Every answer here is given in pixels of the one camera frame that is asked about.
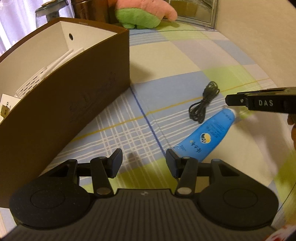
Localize blue cream tube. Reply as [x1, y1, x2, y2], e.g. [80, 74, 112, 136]
[173, 108, 235, 162]

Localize black cable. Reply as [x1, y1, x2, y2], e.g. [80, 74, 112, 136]
[188, 80, 221, 124]

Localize person's right hand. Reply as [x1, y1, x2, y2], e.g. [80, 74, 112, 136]
[287, 114, 296, 150]

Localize brown cardboard storage box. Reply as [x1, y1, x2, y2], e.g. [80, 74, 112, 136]
[1, 18, 130, 208]

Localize checkered bed sheet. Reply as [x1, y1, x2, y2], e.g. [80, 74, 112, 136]
[48, 21, 295, 227]

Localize white wifi router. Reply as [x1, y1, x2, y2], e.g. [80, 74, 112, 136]
[14, 48, 84, 98]

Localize white yellow small box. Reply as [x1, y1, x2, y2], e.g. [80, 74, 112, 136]
[0, 93, 21, 121]

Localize brown metal canister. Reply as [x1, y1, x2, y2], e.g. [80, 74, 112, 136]
[71, 0, 109, 23]

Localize pink star plush toy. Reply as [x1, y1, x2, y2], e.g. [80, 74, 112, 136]
[108, 0, 178, 29]

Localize glass jar dark lid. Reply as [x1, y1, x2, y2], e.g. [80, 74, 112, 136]
[35, 0, 69, 28]

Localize purple lace curtain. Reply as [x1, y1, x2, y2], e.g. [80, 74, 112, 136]
[0, 0, 75, 54]

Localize glass picture frame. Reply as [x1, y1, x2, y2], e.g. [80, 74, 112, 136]
[168, 0, 218, 29]

